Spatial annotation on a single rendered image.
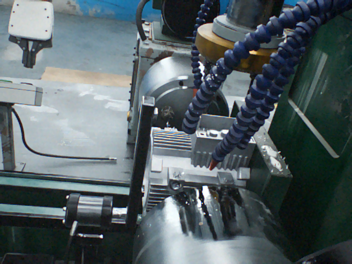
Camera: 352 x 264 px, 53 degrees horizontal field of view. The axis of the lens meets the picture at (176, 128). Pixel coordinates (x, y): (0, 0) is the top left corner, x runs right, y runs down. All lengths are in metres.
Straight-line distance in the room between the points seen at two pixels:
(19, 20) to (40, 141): 0.43
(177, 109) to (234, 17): 0.38
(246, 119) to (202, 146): 0.23
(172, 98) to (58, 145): 0.47
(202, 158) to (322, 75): 0.30
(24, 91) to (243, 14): 0.58
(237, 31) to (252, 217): 0.30
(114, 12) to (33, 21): 5.32
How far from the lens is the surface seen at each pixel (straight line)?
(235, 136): 0.49
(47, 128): 1.32
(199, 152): 0.69
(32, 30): 0.98
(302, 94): 0.84
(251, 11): 0.61
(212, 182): 0.70
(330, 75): 0.76
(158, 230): 0.50
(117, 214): 0.66
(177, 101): 0.92
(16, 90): 0.97
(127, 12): 6.28
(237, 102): 0.86
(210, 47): 0.60
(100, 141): 1.25
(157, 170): 0.68
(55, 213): 0.81
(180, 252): 0.46
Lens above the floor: 1.48
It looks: 29 degrees down
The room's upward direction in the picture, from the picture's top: 11 degrees clockwise
